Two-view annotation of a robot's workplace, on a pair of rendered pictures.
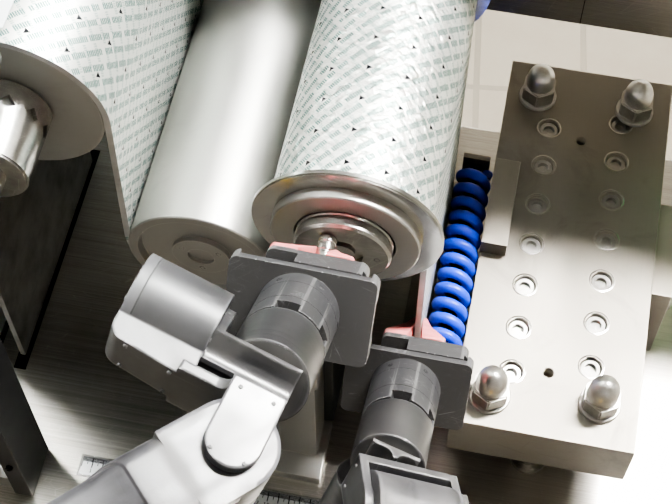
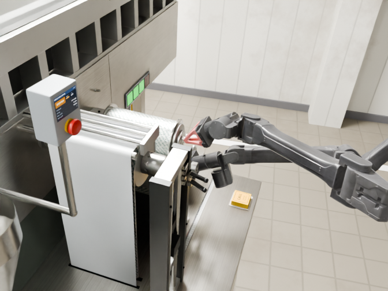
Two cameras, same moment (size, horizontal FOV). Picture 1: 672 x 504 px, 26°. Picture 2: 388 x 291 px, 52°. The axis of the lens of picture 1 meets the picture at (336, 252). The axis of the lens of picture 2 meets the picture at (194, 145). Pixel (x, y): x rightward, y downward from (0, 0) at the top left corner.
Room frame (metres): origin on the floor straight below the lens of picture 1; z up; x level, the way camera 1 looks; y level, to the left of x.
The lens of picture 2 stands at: (0.43, 1.09, 2.02)
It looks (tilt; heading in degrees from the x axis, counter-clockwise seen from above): 36 degrees down; 274
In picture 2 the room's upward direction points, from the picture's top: 4 degrees clockwise
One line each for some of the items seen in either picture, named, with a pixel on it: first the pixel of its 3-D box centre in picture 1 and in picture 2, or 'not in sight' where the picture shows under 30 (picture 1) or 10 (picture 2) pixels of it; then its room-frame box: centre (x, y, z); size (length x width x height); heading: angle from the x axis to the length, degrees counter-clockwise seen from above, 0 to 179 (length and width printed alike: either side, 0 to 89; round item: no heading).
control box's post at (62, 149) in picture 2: not in sight; (67, 176); (0.72, 0.52, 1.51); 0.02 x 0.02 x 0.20
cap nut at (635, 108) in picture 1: (638, 97); not in sight; (0.84, -0.29, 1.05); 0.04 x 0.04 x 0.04
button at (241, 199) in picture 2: not in sight; (241, 199); (0.31, -0.12, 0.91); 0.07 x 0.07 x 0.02; 79
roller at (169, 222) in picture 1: (236, 131); not in sight; (0.72, 0.08, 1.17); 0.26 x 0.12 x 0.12; 169
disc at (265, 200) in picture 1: (347, 228); (175, 139); (0.57, -0.01, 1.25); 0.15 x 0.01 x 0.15; 79
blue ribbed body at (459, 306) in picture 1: (458, 262); not in sight; (0.67, -0.11, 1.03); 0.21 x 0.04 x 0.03; 169
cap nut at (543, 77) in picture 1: (540, 82); not in sight; (0.86, -0.20, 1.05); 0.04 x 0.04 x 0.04
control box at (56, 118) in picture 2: not in sight; (59, 111); (0.71, 0.53, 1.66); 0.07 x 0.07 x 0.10; 73
